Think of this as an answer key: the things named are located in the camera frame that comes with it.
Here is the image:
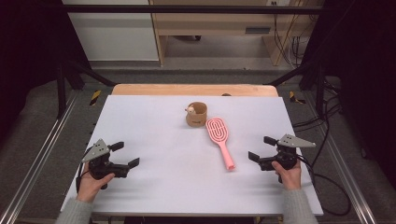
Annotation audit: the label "light wooden desk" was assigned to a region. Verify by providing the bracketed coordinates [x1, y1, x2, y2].
[148, 0, 316, 67]

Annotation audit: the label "white cabinet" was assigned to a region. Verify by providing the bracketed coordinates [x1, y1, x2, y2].
[61, 0, 161, 62]

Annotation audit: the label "aluminium floor rail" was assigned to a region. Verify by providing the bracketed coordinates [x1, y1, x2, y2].
[321, 133, 378, 224]
[0, 92, 79, 224]

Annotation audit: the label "black floor cables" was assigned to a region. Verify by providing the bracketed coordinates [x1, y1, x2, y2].
[291, 78, 344, 169]

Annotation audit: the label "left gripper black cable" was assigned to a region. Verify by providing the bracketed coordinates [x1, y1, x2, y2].
[75, 154, 92, 191]

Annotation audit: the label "yellow and black floor tape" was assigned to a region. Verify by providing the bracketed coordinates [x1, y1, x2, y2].
[289, 91, 306, 105]
[89, 90, 103, 106]

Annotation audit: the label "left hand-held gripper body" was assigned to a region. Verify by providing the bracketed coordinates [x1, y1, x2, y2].
[81, 138, 131, 190]

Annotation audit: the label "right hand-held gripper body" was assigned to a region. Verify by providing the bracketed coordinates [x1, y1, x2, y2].
[258, 133, 317, 172]

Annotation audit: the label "wooden table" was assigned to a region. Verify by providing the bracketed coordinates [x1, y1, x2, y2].
[111, 83, 279, 98]

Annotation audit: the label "hanging black cables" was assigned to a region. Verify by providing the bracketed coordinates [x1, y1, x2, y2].
[272, 1, 303, 68]

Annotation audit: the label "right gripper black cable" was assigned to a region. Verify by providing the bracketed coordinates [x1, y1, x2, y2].
[296, 154, 352, 217]

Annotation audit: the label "black curtain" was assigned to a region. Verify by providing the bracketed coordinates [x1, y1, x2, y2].
[300, 0, 396, 183]
[0, 0, 92, 139]

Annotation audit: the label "pink hairbrush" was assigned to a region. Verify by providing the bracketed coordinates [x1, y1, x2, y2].
[205, 117, 236, 171]

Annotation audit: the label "brown holder with animal figure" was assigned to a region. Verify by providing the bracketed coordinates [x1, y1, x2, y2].
[184, 101, 208, 128]

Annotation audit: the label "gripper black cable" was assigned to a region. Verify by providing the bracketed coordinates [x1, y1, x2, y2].
[75, 154, 92, 191]
[296, 154, 352, 217]

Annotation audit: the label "person's left hand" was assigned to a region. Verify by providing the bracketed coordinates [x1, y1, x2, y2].
[76, 161, 116, 203]

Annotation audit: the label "person's right hand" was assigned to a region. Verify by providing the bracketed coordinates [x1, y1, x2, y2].
[271, 160, 303, 191]

